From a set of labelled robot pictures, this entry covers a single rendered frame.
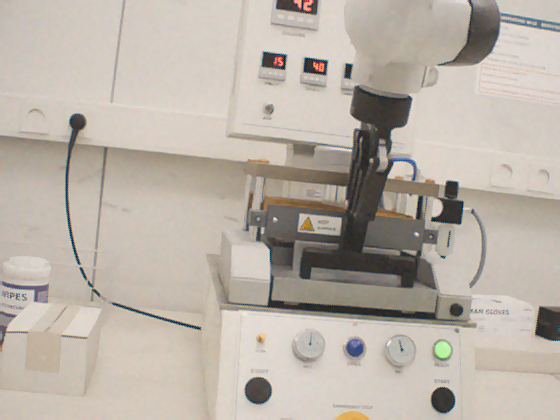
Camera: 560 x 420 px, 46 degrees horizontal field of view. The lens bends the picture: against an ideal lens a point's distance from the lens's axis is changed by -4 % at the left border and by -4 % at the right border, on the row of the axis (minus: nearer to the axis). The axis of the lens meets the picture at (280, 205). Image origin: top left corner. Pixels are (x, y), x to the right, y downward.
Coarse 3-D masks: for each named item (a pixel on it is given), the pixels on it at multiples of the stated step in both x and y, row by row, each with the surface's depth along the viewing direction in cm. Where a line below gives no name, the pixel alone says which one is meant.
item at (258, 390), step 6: (258, 378) 82; (252, 384) 81; (258, 384) 81; (264, 384) 82; (252, 390) 81; (258, 390) 81; (264, 390) 81; (252, 396) 81; (258, 396) 81; (264, 396) 81
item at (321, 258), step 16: (304, 256) 87; (320, 256) 87; (336, 256) 87; (352, 256) 87; (368, 256) 88; (384, 256) 88; (400, 256) 89; (304, 272) 87; (384, 272) 88; (400, 272) 89
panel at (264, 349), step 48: (240, 336) 84; (288, 336) 85; (336, 336) 86; (384, 336) 87; (432, 336) 89; (240, 384) 82; (288, 384) 83; (336, 384) 84; (384, 384) 85; (432, 384) 86
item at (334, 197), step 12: (324, 192) 106; (336, 192) 105; (264, 204) 109; (288, 204) 97; (300, 204) 97; (312, 204) 99; (324, 204) 103; (336, 204) 105; (396, 216) 99; (408, 216) 100
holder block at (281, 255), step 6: (264, 240) 106; (270, 240) 105; (270, 246) 99; (276, 246) 98; (282, 246) 98; (270, 252) 98; (276, 252) 97; (282, 252) 97; (288, 252) 98; (270, 258) 98; (276, 258) 97; (282, 258) 98; (288, 258) 98; (282, 264) 98; (288, 264) 98
